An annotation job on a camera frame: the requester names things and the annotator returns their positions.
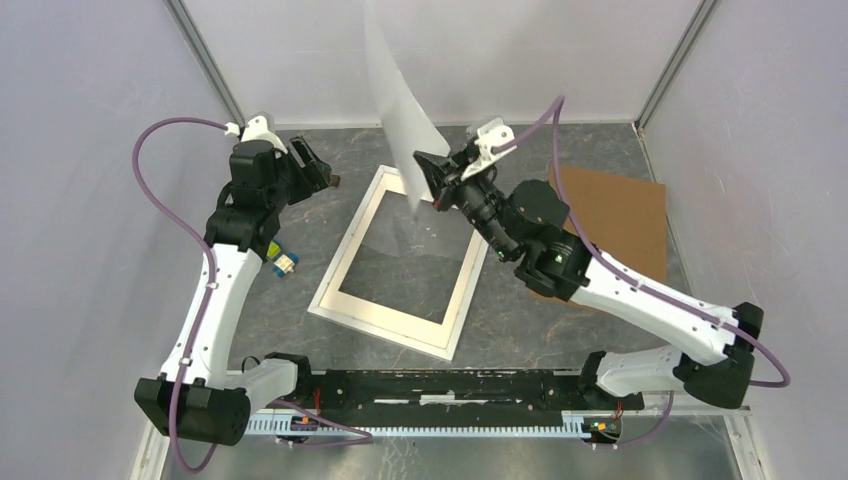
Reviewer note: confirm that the sunset landscape photo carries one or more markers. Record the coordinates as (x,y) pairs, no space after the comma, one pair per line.
(405,123)

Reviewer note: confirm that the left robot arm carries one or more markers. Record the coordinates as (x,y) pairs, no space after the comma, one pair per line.
(193,396)

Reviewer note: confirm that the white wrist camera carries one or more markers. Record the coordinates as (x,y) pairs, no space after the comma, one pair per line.
(487,136)
(259,127)

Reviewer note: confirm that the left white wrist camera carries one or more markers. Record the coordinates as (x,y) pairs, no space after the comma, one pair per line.
(259,127)

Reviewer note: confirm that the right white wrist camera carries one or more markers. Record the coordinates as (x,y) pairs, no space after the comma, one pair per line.
(487,136)

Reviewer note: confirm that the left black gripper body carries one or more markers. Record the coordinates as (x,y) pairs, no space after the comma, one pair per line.
(295,183)

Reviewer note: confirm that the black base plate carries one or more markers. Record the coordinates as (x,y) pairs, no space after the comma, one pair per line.
(454,397)

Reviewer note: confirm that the toy brick car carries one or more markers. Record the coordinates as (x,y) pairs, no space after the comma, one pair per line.
(282,262)

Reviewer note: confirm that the white mat board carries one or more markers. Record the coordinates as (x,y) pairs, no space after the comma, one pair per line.
(369,317)

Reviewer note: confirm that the slotted cable duct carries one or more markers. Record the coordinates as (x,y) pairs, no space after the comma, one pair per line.
(279,423)

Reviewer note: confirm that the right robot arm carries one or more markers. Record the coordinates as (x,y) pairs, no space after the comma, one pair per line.
(710,348)

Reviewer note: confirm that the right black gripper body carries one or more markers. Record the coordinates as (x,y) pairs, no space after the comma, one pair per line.
(470,193)

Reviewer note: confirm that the white picture frame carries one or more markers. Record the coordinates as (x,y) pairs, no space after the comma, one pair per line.
(409,260)

